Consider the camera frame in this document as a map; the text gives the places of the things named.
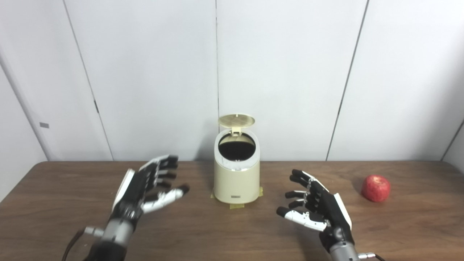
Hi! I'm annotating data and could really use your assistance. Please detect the cream-colored round bin lid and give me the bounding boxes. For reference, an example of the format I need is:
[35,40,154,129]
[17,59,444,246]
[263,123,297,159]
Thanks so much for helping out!
[218,114,255,136]

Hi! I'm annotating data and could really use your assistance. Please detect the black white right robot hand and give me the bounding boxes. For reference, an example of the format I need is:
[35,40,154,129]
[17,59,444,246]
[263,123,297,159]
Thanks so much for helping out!
[277,169,355,252]

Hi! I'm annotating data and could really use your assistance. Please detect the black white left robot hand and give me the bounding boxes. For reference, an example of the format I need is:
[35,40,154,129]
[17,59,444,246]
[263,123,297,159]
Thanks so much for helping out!
[111,155,190,231]

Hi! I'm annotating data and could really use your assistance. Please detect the red apple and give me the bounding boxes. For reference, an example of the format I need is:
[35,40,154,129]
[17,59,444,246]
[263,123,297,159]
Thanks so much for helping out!
[361,175,391,202]

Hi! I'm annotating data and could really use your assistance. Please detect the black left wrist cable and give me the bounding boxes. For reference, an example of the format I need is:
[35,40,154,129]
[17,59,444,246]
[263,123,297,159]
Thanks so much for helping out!
[62,227,105,261]

